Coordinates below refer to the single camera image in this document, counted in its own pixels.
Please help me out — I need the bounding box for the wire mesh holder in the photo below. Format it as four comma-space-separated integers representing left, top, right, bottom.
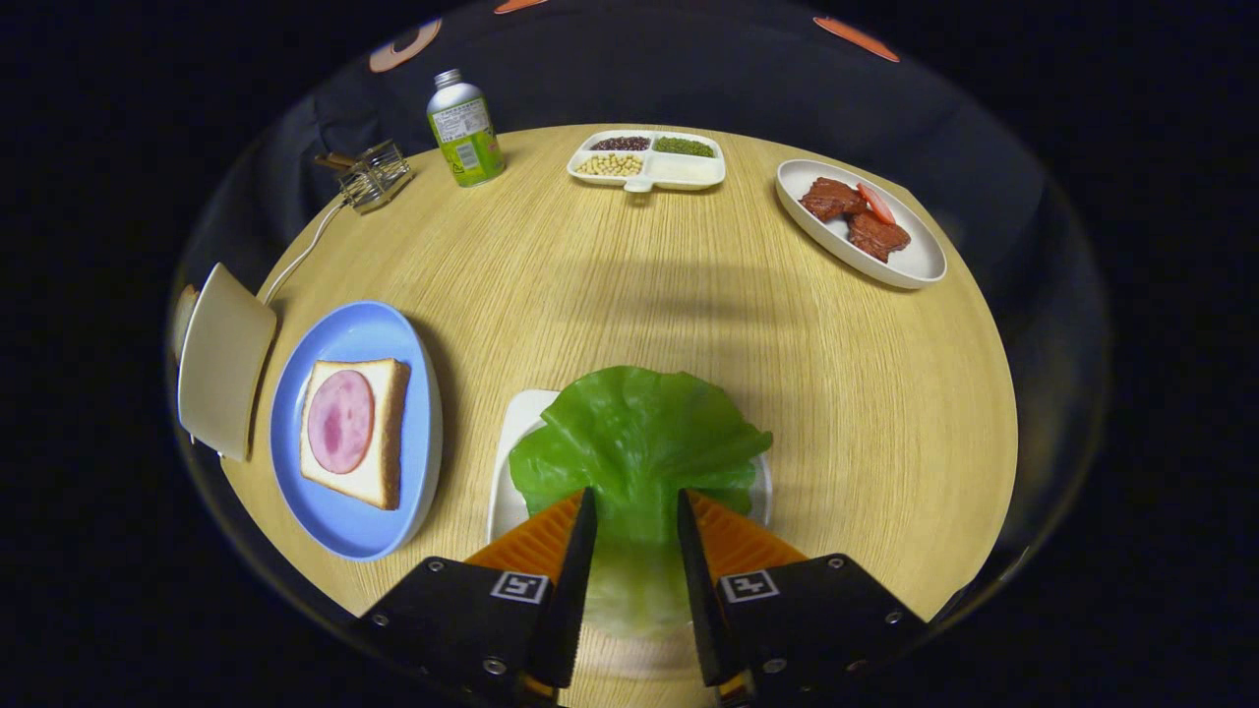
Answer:
339, 140, 413, 215

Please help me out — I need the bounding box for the white toaster cable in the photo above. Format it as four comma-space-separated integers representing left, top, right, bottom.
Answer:
258, 195, 347, 306

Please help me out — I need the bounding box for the green and silver bottle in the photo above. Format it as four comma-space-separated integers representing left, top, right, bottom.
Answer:
426, 69, 506, 189

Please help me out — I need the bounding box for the pile of yellow soybeans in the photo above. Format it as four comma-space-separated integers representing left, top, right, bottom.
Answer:
575, 152, 645, 179

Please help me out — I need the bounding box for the red vegetable strip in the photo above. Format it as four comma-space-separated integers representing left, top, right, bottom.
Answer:
856, 182, 897, 226

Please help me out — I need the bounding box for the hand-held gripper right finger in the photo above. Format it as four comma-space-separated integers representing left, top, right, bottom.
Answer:
676, 488, 929, 708

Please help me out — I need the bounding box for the small white square plate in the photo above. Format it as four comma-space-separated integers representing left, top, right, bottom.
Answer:
487, 389, 774, 544

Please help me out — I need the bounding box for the brown meat slice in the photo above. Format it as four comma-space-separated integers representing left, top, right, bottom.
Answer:
800, 177, 869, 223
848, 210, 912, 263

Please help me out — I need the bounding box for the green lettuce leaf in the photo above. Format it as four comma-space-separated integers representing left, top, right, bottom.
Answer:
509, 366, 774, 640

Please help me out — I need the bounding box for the white sandwich bread slice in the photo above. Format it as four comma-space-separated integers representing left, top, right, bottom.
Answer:
299, 358, 411, 511

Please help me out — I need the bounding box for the black backdrop cloth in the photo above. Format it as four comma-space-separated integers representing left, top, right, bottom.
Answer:
167, 0, 1112, 611

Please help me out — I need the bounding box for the white toaster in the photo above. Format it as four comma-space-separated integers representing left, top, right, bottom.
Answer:
175, 263, 278, 463

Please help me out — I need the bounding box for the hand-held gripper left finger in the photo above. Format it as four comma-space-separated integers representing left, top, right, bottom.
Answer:
352, 487, 599, 708

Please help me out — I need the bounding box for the pink ham slice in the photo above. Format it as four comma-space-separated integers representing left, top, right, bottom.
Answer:
307, 370, 376, 476

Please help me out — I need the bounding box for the white oval plate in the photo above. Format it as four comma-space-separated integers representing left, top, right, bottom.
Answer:
775, 159, 948, 290

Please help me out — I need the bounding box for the blue plate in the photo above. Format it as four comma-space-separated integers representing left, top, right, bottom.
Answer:
270, 300, 444, 561

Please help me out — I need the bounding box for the white divided dish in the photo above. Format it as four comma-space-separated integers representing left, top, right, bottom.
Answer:
567, 130, 727, 194

